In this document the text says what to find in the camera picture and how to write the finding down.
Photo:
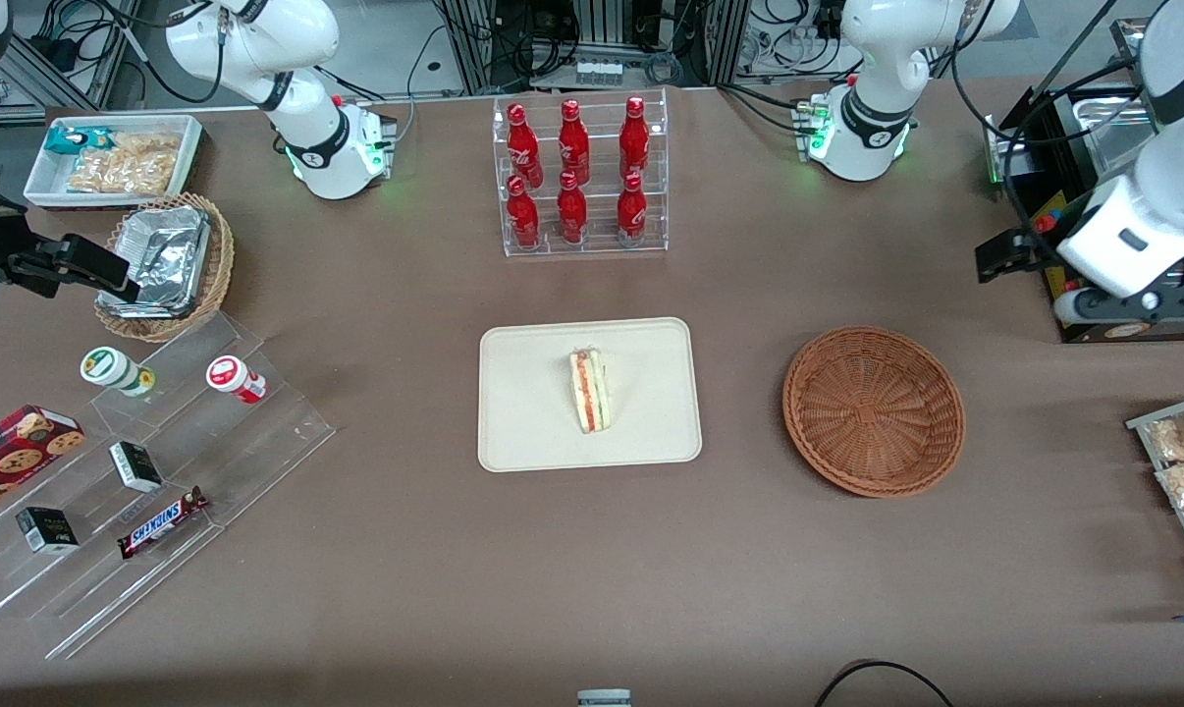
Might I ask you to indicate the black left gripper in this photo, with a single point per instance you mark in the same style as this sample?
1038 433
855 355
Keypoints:
1028 243

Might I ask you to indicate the black hot food warmer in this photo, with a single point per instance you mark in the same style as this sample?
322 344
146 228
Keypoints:
1039 147

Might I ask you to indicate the red cookie box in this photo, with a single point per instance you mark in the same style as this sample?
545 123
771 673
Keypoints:
13 452

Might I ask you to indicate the stainless steel pan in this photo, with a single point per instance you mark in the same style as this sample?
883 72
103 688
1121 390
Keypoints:
1107 128

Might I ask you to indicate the snickers chocolate bar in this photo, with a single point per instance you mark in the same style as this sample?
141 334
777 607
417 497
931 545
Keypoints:
160 522

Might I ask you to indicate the clear cracker snack bag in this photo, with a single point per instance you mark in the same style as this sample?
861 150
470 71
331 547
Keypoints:
150 145
121 175

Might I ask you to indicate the clear acrylic stepped shelf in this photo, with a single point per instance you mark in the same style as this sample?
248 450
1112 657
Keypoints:
258 442

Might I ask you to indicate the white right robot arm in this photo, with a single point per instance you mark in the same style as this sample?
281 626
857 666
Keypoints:
297 108

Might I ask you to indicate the clear acrylic bottle rack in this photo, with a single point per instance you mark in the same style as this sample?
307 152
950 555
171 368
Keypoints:
598 201

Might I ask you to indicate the red lid white cup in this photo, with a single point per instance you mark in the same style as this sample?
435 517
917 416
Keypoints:
231 377

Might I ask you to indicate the brown round wicker basket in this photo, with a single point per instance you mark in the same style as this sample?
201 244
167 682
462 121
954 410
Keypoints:
872 412

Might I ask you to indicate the small grey device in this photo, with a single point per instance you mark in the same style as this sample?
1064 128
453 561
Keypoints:
604 698

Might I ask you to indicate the red cola bottle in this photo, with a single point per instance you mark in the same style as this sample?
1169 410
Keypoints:
522 147
522 218
634 137
573 142
631 210
571 212

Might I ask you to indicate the silver foil container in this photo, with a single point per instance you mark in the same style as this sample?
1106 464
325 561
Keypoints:
165 255

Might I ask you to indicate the white power strip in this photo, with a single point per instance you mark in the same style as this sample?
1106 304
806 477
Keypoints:
599 74

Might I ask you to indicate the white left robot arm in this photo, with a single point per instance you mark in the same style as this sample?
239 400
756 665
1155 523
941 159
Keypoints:
877 59

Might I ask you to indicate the aluminium frame rack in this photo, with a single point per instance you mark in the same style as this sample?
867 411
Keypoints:
602 25

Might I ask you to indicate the teal snack packet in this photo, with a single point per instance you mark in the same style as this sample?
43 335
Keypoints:
67 139

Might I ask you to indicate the white rectangular snack bin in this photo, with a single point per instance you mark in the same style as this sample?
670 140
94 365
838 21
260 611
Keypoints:
44 182

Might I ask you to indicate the triangular sandwich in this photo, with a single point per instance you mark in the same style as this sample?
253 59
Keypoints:
588 393

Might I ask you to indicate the beige plastic tray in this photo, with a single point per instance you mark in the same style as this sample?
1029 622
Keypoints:
523 412

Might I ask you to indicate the green lid white cup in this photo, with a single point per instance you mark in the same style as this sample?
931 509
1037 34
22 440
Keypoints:
111 368

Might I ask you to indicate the light tan wicker basket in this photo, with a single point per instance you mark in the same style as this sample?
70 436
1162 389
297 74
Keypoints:
217 265

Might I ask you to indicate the small black carton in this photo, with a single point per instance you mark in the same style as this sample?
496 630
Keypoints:
136 466
47 530

